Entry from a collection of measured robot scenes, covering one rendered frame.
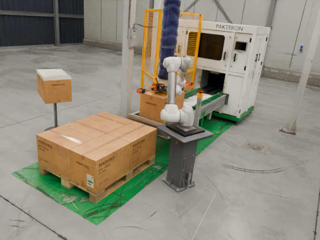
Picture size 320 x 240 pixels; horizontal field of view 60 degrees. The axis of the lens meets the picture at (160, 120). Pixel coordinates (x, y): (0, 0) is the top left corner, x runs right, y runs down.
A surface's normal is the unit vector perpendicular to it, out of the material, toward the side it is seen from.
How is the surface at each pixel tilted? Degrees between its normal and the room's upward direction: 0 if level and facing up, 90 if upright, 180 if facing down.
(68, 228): 0
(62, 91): 90
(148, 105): 90
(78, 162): 90
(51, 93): 90
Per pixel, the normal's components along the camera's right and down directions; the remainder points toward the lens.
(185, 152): 0.61, 0.33
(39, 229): 0.08, -0.93
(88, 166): -0.53, 0.26
